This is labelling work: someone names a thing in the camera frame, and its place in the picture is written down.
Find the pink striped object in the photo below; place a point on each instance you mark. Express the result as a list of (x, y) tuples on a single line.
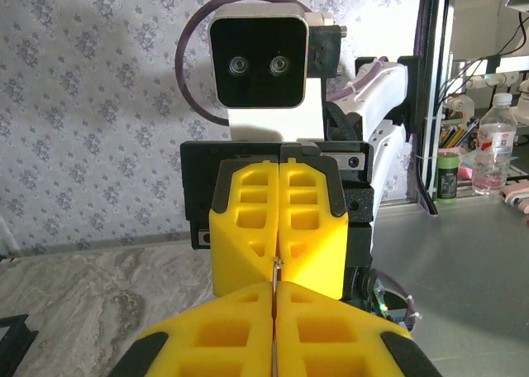
[(516, 197)]

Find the clear plastic water bottle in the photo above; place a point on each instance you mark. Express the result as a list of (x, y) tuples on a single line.
[(496, 145)]

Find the bunch of pencils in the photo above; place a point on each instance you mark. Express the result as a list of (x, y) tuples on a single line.
[(454, 135)]

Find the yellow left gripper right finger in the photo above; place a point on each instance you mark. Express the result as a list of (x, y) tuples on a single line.
[(330, 344)]

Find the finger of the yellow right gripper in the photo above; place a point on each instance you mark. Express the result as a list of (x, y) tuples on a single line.
[(231, 261), (322, 261)]

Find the silver split keyring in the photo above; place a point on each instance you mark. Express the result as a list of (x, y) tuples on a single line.
[(275, 269)]

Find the black folding chessboard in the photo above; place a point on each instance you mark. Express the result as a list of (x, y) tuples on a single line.
[(12, 344)]

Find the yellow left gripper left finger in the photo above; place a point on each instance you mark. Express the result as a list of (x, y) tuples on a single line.
[(219, 344)]

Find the circuit board with LED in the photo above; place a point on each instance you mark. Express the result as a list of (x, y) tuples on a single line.
[(382, 302)]

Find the green can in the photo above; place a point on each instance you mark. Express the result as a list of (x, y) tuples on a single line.
[(448, 178)]

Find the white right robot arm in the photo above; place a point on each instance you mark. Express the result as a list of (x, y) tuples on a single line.
[(384, 79)]

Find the pink sticky notes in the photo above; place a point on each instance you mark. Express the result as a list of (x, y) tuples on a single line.
[(467, 166)]

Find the aluminium frame post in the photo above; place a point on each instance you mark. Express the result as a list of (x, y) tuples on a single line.
[(444, 63)]

